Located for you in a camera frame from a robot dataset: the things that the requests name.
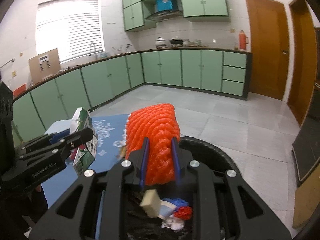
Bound white tissue paper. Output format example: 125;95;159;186
161;216;185;232

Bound wall towel rail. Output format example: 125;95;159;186
0;58;15;69

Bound blue box above hood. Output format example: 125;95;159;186
156;0;178;12

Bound wooden door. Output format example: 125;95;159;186
246;0;317;125

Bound cardboard box with print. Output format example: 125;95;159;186
29;48;61;85

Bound red plastic bag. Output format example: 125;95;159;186
173;206;193;220

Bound chrome sink faucet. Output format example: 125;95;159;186
89;42;98;59

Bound blue patterned table mat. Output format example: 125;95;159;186
42;114;128;206

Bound range hood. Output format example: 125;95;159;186
146;10;183;22

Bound cream foam sponge block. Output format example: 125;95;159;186
140;189;161;218

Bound green lower kitchen cabinets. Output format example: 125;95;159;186
12;48;253;142

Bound orange thermos flask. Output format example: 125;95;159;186
239;30;248;51

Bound black wok on stove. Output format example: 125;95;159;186
170;37;183;47

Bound white cooking pot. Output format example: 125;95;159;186
155;37;167;49

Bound red plastic basin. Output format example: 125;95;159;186
13;84;26;98

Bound large orange foam net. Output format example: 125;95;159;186
125;103;180;186

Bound window blinds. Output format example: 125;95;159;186
35;0;105;62

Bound blue and cream paper cup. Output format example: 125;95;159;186
158;200;177;220

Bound green white milk carton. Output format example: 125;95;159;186
70;107;98;176

